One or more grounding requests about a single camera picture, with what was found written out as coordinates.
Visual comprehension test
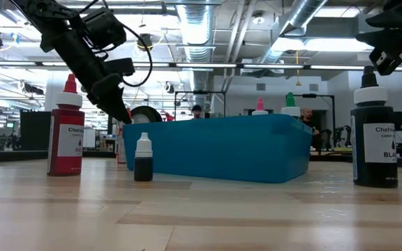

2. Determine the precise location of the person with bare head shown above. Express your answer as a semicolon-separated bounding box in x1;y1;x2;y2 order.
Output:
299;107;321;144

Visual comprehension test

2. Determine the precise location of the black cabinet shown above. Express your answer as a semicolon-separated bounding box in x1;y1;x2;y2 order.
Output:
19;109;53;151

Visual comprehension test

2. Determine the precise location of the black aluminium table frame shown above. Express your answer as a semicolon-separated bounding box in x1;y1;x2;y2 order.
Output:
0;149;402;169

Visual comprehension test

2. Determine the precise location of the black background rig frame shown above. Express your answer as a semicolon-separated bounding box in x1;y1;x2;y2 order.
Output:
300;93;336;151
173;90;228;118

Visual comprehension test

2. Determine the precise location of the black ceiling camera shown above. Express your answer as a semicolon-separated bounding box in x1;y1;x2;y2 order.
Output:
135;32;155;53

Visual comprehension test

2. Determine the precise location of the green food coloring bottle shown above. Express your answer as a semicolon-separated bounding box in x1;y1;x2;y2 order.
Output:
280;91;302;120

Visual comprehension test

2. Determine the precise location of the blue plastic bin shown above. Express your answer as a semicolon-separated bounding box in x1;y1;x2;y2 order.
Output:
122;114;313;184

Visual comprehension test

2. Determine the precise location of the pink food coloring bottle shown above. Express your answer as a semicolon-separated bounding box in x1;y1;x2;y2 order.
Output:
251;97;269;116

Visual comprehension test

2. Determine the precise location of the long ceiling light bar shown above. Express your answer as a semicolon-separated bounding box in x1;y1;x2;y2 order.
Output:
0;61;402;72

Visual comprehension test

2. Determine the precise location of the small black dropper bottle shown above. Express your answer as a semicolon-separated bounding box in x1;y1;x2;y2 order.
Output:
133;132;154;183

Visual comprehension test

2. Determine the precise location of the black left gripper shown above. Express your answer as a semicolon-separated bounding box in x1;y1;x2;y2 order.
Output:
39;20;136;125

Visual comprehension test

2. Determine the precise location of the orange food coloring bottle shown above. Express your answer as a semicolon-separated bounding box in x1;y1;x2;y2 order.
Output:
116;107;133;165

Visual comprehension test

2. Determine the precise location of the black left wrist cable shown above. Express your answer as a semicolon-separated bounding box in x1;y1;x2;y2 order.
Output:
117;21;154;89

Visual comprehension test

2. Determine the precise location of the black wall monitor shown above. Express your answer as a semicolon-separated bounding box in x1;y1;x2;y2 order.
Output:
392;111;402;132

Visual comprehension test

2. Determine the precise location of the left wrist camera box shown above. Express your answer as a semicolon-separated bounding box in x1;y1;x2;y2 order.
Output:
81;6;128;50

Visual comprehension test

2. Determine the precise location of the black food coloring bottle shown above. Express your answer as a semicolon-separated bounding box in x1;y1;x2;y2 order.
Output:
350;65;399;189

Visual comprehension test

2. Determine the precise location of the red food coloring bottle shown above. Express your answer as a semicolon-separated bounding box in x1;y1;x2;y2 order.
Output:
47;73;86;177

